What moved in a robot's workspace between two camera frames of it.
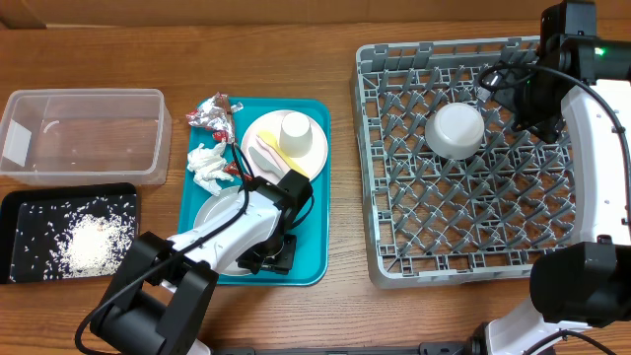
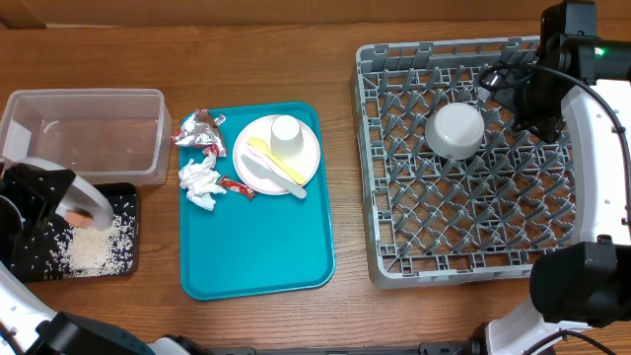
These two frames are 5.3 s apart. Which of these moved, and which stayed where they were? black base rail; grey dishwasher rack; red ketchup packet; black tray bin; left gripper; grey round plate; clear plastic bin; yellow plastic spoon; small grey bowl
Moved: grey round plate; red ketchup packet; left gripper; yellow plastic spoon
Stayed: black base rail; clear plastic bin; grey dishwasher rack; black tray bin; small grey bowl
